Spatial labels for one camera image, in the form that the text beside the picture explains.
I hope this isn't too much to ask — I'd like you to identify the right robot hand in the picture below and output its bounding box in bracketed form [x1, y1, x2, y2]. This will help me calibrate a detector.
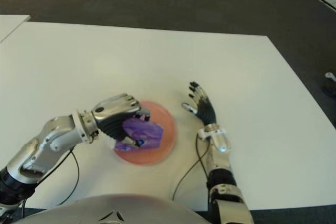
[181, 81, 218, 126]

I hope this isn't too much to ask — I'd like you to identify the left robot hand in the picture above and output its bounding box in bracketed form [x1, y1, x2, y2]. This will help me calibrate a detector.
[90, 92, 152, 148]

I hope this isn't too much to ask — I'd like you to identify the purple tissue paper pack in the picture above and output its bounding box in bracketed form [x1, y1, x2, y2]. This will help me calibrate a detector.
[114, 118, 165, 153]

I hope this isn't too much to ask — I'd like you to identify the pink round plate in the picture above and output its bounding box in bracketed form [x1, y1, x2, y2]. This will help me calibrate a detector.
[109, 100, 177, 166]

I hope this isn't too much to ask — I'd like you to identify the silver robot torso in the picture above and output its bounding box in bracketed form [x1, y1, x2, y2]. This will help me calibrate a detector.
[15, 194, 208, 224]

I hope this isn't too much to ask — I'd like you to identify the white side table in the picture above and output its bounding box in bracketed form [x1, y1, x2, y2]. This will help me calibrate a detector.
[0, 14, 31, 43]

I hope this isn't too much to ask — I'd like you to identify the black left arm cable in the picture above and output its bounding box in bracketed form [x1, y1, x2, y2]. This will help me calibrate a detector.
[55, 149, 80, 206]

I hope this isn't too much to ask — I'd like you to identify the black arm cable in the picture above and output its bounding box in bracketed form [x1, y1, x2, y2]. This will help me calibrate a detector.
[172, 137, 211, 201]
[55, 149, 80, 206]

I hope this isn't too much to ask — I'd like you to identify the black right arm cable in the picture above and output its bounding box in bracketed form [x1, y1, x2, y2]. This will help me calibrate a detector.
[172, 137, 211, 201]

